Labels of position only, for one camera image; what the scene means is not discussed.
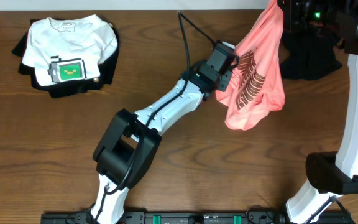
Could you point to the pink t-shirt with brown print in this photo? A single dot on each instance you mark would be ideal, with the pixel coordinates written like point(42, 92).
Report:
point(255, 88)

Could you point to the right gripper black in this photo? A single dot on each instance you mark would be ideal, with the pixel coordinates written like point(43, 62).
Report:
point(293, 9)

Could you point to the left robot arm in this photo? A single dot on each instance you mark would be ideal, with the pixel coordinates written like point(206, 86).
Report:
point(128, 146)

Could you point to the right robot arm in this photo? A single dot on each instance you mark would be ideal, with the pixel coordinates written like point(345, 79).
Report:
point(330, 175)

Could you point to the black crumpled garment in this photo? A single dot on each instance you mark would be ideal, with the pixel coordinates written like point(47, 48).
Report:
point(311, 55)

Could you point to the white t-shirt with pixel camera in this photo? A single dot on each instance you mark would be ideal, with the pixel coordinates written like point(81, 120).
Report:
point(68, 50)

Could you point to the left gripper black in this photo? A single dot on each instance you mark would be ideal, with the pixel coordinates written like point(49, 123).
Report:
point(227, 74)

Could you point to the black folded garment under white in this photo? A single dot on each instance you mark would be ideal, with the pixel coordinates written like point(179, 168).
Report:
point(107, 70)

